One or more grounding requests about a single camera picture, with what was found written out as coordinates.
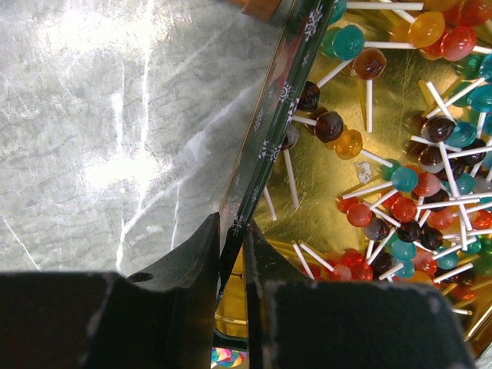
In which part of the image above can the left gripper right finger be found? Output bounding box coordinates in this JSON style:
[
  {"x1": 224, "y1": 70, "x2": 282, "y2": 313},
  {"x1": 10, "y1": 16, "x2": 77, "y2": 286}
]
[{"x1": 244, "y1": 225, "x2": 475, "y2": 368}]

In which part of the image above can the orange wooden shelf rack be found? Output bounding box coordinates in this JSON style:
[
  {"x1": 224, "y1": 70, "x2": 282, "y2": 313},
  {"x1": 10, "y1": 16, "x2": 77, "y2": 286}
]
[{"x1": 228, "y1": 0, "x2": 281, "y2": 20}]

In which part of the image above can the tin of swirl lollipops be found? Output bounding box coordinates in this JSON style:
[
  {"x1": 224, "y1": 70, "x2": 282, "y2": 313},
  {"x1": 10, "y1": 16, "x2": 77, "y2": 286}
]
[{"x1": 211, "y1": 347, "x2": 248, "y2": 368}]

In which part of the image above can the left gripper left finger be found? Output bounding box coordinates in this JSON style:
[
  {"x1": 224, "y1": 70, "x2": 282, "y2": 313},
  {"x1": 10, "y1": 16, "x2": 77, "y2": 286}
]
[{"x1": 1, "y1": 214, "x2": 220, "y2": 368}]

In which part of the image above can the tin of round lollipops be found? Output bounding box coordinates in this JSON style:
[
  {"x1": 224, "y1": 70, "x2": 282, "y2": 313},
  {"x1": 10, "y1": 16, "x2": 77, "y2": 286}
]
[{"x1": 215, "y1": 1, "x2": 491, "y2": 367}]

